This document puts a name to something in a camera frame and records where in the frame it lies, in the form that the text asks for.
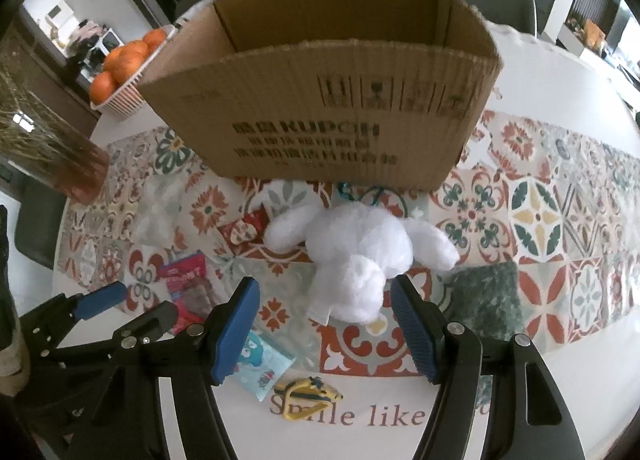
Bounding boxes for person's left forearm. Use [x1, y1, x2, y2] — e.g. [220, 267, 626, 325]
[0, 335, 28, 397]

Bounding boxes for cardboard box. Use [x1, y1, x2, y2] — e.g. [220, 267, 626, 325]
[136, 0, 503, 192]

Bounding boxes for glass vase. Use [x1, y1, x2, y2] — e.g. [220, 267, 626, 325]
[20, 130, 111, 203]

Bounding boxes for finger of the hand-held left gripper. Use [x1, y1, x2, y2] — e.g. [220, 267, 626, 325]
[107, 301, 180, 347]
[19, 281, 129, 337]

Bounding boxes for yellow toy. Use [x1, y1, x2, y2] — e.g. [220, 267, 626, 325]
[275, 376, 346, 422]

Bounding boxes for small red packet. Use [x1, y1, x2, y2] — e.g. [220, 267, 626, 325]
[220, 205, 271, 248]

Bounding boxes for dried flowers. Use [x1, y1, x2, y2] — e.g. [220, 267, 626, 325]
[0, 55, 101, 176]

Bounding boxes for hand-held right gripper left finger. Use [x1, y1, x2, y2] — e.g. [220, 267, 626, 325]
[70, 276, 262, 460]

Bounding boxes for green sponges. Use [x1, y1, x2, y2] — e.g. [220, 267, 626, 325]
[442, 260, 523, 341]

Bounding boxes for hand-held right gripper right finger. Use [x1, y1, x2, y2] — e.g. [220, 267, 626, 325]
[389, 275, 588, 460]

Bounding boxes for patterned table runner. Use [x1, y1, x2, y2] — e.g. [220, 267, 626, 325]
[55, 107, 640, 460]

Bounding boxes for white plush toy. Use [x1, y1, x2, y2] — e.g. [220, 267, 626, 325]
[263, 202, 461, 325]

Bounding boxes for light blue cartoon packet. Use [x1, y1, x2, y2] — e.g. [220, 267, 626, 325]
[235, 330, 297, 403]

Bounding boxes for clear plastic bag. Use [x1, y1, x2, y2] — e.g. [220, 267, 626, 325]
[132, 180, 188, 246]

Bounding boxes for white low cabinet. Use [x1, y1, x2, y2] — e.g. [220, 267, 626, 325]
[555, 15, 640, 91]

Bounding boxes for white plastic basket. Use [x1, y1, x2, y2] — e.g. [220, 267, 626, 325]
[90, 25, 181, 118]

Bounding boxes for red snack packet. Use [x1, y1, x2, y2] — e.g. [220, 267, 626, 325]
[159, 250, 217, 327]

